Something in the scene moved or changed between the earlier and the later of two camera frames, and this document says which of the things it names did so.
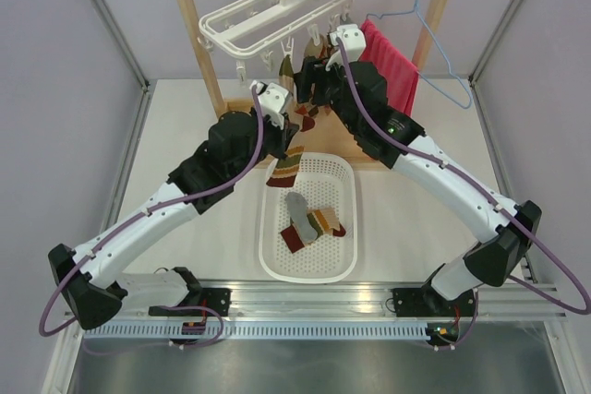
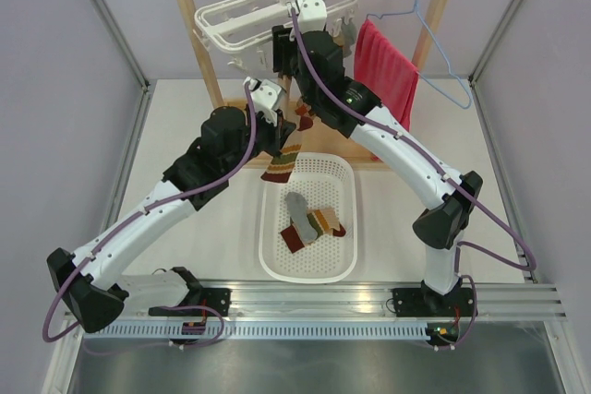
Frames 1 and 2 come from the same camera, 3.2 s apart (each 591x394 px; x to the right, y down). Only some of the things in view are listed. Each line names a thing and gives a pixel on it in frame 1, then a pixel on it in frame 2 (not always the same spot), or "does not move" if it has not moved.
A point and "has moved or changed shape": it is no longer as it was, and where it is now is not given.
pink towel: x=400 y=69 does not move
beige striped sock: x=325 y=221 does not move
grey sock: x=297 y=207 does not move
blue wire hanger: x=433 y=36 does not move
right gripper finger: x=304 y=81 -> x=282 y=46
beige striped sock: x=286 y=172 has moved or changed shape
